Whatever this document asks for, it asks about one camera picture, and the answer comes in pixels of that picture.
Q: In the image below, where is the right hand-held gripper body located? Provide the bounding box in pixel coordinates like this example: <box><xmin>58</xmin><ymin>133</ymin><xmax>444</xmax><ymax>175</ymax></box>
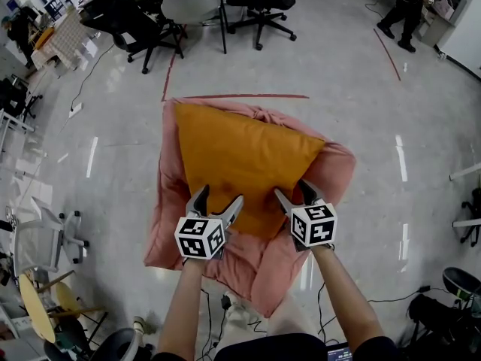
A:
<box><xmin>288</xmin><ymin>201</ymin><xmax>338</xmax><ymax>254</ymax></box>

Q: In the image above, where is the pink bag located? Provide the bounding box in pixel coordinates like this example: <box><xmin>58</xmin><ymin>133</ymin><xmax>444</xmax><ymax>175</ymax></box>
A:
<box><xmin>431</xmin><ymin>0</ymin><xmax>456</xmax><ymax>21</ymax></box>

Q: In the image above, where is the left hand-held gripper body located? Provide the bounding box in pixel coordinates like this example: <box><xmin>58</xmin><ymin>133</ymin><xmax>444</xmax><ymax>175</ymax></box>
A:
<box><xmin>174</xmin><ymin>208</ymin><xmax>236</xmax><ymax>261</ymax></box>

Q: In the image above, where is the person's white shoe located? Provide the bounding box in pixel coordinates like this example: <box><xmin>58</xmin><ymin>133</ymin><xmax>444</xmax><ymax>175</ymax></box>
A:
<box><xmin>224</xmin><ymin>290</ymin><xmax>253</xmax><ymax>327</ymax></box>
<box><xmin>132</xmin><ymin>315</ymin><xmax>158</xmax><ymax>335</ymax></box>

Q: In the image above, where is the person's left forearm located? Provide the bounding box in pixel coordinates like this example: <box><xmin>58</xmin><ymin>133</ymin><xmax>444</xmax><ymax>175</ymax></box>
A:
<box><xmin>156</xmin><ymin>256</ymin><xmax>212</xmax><ymax>357</ymax></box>

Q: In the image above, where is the person's right forearm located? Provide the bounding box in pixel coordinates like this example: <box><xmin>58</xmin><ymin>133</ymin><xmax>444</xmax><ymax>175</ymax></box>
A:
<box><xmin>310</xmin><ymin>244</ymin><xmax>385</xmax><ymax>350</ymax></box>

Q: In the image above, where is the grey plastic chair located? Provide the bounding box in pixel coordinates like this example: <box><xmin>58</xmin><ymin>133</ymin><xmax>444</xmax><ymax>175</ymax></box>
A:
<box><xmin>160</xmin><ymin>0</ymin><xmax>228</xmax><ymax>55</ymax></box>

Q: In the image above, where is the wooden stool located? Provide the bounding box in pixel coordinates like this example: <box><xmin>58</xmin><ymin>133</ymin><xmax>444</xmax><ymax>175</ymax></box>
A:
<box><xmin>36</xmin><ymin>269</ymin><xmax>107</xmax><ymax>320</ymax></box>

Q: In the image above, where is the checked tablecloth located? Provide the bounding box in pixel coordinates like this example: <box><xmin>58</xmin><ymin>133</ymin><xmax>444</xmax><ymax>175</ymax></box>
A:
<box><xmin>31</xmin><ymin>11</ymin><xmax>93</xmax><ymax>71</ymax></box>

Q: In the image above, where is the black cable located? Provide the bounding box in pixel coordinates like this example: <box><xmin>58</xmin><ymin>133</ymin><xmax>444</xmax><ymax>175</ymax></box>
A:
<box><xmin>70</xmin><ymin>42</ymin><xmax>116</xmax><ymax>111</ymax></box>
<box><xmin>367</xmin><ymin>284</ymin><xmax>432</xmax><ymax>304</ymax></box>
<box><xmin>200</xmin><ymin>287</ymin><xmax>228</xmax><ymax>361</ymax></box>

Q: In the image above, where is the white table frame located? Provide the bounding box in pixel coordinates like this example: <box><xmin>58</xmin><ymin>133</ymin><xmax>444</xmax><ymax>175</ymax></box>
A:
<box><xmin>449</xmin><ymin>162</ymin><xmax>481</xmax><ymax>182</ymax></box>

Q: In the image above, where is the person's black shirt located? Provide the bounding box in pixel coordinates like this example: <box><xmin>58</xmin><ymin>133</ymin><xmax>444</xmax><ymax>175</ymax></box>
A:
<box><xmin>152</xmin><ymin>332</ymin><xmax>399</xmax><ymax>361</ymax></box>

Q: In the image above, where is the round wooden table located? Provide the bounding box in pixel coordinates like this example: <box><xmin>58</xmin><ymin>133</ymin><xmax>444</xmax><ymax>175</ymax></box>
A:
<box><xmin>17</xmin><ymin>274</ymin><xmax>57</xmax><ymax>345</ymax></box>

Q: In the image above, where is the orange pillow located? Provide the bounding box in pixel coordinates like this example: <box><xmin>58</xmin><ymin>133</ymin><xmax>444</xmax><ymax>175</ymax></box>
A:
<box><xmin>174</xmin><ymin>102</ymin><xmax>326</xmax><ymax>237</ymax></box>

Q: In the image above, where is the grey office chair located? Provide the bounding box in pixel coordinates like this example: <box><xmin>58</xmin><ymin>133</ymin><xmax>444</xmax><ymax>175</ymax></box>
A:
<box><xmin>89</xmin><ymin>326</ymin><xmax>141</xmax><ymax>361</ymax></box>

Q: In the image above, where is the black bag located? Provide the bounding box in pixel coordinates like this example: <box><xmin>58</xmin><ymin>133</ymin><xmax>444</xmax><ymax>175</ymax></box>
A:
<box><xmin>407</xmin><ymin>293</ymin><xmax>481</xmax><ymax>355</ymax></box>

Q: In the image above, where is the person's beige trouser leg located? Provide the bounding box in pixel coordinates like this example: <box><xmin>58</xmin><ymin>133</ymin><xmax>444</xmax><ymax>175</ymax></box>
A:
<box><xmin>262</xmin><ymin>295</ymin><xmax>324</xmax><ymax>338</ymax></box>

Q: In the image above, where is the white mesh office chair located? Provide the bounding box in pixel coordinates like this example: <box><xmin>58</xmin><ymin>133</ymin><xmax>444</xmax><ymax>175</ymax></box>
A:
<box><xmin>12</xmin><ymin>196</ymin><xmax>91</xmax><ymax>275</ymax></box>

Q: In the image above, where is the dark round chair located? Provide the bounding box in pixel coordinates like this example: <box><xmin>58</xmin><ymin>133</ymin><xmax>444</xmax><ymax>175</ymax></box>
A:
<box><xmin>441</xmin><ymin>266</ymin><xmax>481</xmax><ymax>305</ymax></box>

